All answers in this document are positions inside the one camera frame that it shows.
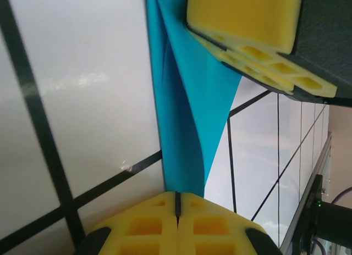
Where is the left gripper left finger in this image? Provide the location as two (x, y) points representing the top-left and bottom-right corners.
(73, 191), (179, 255)

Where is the teal cloth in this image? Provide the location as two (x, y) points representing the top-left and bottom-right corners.
(144, 0), (243, 199)

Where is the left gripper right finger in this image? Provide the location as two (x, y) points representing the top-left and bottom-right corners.
(177, 191), (284, 255)

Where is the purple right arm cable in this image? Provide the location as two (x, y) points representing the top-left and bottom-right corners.
(331, 185), (352, 205)

